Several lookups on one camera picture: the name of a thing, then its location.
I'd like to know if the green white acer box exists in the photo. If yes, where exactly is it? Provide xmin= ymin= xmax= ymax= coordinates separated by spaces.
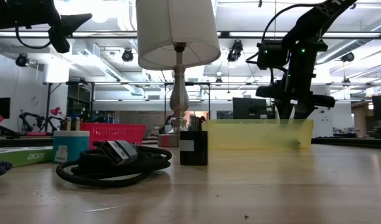
xmin=0 ymin=146 xmax=54 ymax=168

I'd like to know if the red desk lamp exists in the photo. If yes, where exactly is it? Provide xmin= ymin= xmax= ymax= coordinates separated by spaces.
xmin=50 ymin=106 xmax=68 ymax=121

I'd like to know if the black ceiling spotlight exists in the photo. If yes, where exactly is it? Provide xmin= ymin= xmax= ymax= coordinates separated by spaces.
xmin=340 ymin=51 xmax=355 ymax=63
xmin=121 ymin=49 xmax=134 ymax=63
xmin=15 ymin=52 xmax=30 ymax=68

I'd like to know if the red plastic mesh basket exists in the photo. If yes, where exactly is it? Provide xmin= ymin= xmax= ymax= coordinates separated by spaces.
xmin=80 ymin=122 xmax=147 ymax=150

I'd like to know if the black right camera cable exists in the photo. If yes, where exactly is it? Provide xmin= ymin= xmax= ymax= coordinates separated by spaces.
xmin=245 ymin=2 xmax=306 ymax=85

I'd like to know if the yellow translucent plastic bin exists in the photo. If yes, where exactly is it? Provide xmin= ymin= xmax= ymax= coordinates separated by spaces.
xmin=202 ymin=119 xmax=314 ymax=151

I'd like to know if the black overhead camera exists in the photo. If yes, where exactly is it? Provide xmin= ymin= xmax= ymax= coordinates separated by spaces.
xmin=227 ymin=39 xmax=244 ymax=63

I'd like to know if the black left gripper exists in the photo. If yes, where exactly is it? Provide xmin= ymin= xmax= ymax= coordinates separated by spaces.
xmin=22 ymin=0 xmax=93 ymax=36

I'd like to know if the black cube charger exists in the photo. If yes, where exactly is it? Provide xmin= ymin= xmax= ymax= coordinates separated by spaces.
xmin=179 ymin=130 xmax=209 ymax=166

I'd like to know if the black usb cable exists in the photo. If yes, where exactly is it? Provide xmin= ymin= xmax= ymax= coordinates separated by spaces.
xmin=55 ymin=140 xmax=172 ymax=189

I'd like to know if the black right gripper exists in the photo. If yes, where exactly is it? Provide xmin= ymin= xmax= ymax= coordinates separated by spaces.
xmin=255 ymin=79 xmax=336 ymax=121

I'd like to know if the silver lamp with white shade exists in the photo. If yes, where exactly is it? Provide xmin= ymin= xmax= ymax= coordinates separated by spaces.
xmin=135 ymin=0 xmax=222 ymax=148

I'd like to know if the teal round container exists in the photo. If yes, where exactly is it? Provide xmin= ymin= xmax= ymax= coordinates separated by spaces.
xmin=52 ymin=116 xmax=91 ymax=164

